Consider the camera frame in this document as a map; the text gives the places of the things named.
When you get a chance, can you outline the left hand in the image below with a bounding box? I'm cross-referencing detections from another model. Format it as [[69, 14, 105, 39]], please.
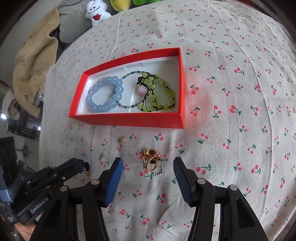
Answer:
[[14, 222, 36, 241]]

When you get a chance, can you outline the gold ring cluster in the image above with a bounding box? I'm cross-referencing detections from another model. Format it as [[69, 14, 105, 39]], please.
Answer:
[[142, 149, 161, 172]]

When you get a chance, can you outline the beige quilted blanket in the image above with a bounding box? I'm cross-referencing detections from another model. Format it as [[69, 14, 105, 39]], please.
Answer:
[[13, 7, 60, 118]]

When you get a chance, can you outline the dark seed bead bracelet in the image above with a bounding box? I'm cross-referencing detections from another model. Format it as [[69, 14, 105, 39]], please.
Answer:
[[115, 70, 149, 109]]

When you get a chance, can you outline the cherry print bed sheet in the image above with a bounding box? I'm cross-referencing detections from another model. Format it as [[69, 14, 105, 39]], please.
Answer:
[[39, 1, 295, 240]]

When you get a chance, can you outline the small gold earring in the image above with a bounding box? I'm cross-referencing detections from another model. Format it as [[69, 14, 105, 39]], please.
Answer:
[[119, 137, 125, 143]]

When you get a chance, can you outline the yellow carrot plush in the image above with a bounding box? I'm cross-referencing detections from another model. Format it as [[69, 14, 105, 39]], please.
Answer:
[[110, 0, 131, 12]]

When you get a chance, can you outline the blue bead bracelet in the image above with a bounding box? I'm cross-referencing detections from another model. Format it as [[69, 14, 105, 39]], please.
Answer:
[[85, 75, 125, 114]]

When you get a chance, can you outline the white bunny plush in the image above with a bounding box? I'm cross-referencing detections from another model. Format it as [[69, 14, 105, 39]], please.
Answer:
[[85, 0, 111, 27]]

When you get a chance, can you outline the green tree plush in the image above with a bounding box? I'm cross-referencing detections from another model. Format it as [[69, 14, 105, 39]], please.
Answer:
[[132, 0, 159, 6]]

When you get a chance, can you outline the silver bead ring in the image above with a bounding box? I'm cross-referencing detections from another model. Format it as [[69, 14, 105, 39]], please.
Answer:
[[151, 164, 164, 176]]

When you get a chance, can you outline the grey pillow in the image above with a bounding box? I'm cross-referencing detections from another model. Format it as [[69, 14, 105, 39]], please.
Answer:
[[57, 0, 92, 44]]

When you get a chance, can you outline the red jewelry box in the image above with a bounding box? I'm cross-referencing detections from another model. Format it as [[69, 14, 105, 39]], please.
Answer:
[[69, 47, 185, 129]]

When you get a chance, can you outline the green bead bracelet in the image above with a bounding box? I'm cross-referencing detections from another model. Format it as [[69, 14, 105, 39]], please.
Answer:
[[136, 71, 177, 113]]

